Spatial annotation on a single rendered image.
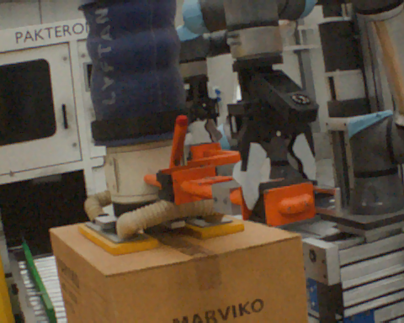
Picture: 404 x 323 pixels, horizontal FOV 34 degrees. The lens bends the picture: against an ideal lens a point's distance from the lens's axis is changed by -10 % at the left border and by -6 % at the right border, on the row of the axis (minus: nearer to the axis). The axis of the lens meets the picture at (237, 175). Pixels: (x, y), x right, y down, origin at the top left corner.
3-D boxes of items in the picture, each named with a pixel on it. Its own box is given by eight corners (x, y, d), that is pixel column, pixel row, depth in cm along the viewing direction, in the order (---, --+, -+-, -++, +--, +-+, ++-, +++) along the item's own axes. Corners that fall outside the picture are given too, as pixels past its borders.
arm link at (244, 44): (289, 24, 96) (237, 29, 93) (294, 55, 97) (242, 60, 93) (264, 30, 103) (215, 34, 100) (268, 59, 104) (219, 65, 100)
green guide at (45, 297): (13, 257, 400) (10, 244, 399) (28, 255, 404) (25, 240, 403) (34, 331, 252) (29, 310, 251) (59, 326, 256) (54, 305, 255)
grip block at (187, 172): (157, 201, 133) (153, 170, 132) (204, 193, 137) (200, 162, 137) (172, 205, 126) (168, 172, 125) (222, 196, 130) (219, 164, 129)
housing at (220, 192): (211, 212, 114) (208, 184, 113) (249, 204, 117) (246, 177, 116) (230, 217, 108) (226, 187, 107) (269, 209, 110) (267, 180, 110)
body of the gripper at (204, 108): (194, 123, 182) (188, 77, 181) (182, 124, 190) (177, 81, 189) (221, 119, 185) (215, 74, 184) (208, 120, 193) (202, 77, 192)
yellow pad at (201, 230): (148, 219, 172) (145, 200, 172) (185, 213, 177) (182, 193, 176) (201, 240, 142) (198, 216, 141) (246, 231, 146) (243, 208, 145)
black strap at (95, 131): (82, 139, 158) (80, 122, 157) (172, 124, 168) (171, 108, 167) (105, 140, 138) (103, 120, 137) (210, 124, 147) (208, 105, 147)
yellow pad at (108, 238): (77, 232, 164) (74, 212, 164) (114, 225, 169) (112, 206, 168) (114, 256, 134) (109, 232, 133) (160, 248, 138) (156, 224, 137)
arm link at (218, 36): (239, 54, 198) (224, 54, 188) (204, 60, 202) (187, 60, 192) (236, 29, 197) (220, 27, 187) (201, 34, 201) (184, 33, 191)
